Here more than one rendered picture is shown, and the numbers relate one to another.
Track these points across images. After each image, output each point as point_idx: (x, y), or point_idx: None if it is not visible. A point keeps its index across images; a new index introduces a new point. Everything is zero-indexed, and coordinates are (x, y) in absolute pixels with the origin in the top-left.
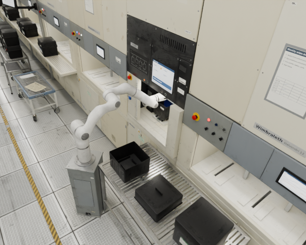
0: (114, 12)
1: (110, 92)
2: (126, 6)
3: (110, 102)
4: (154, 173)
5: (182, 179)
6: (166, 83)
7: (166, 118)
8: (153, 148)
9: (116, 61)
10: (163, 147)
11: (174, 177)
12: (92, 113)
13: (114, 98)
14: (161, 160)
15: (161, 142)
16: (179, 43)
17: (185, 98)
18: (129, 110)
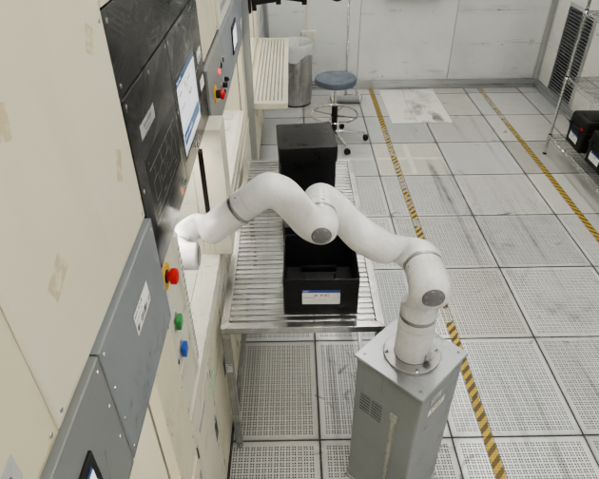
0: (58, 77)
1: (317, 201)
2: None
3: (338, 191)
4: (281, 260)
5: (242, 233)
6: (194, 107)
7: None
8: (229, 305)
9: (140, 332)
10: (219, 273)
11: (253, 240)
12: (389, 232)
13: (323, 183)
14: (241, 276)
15: (214, 275)
16: None
17: (205, 86)
18: (188, 399)
